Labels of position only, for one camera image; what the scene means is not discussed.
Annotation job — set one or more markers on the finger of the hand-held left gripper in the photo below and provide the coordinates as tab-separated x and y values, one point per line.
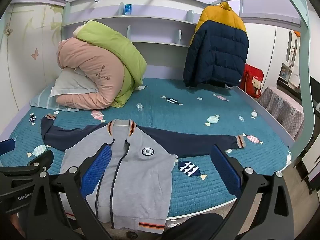
45	158
6	147

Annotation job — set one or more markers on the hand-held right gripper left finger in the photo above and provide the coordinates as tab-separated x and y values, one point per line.
98	170

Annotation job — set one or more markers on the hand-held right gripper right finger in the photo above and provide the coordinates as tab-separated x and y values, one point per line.
225	170

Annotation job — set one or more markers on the grey navy zip jacket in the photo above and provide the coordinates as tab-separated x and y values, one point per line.
145	180

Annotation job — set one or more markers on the person's left forearm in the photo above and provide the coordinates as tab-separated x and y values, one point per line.
16	226

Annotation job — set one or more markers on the green and pink clothes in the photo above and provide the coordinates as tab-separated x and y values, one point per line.
117	47

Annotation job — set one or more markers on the light blue striped pillow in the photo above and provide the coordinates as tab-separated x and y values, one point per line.
40	101

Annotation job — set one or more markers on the teal quilted bed cover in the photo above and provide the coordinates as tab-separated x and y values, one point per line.
200	110

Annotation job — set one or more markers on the white pillow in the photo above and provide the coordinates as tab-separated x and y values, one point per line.
70	82

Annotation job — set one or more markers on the white floral wardrobe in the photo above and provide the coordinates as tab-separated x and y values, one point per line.
25	55

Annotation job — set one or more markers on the pink duvet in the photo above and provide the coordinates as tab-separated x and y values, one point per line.
95	62

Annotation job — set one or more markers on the navy yellow puffer jacket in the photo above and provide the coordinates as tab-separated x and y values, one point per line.
215	52

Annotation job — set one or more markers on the white cabinet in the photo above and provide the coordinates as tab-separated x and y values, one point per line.
292	50

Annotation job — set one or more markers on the white purple headboard shelf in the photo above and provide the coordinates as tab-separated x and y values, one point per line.
155	20

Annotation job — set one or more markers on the small blue box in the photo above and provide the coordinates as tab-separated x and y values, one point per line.
128	9

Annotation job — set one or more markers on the white bed side rail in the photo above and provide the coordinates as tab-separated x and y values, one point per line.
262	112

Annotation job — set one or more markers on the mint green bed frame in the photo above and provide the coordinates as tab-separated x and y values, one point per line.
306	55

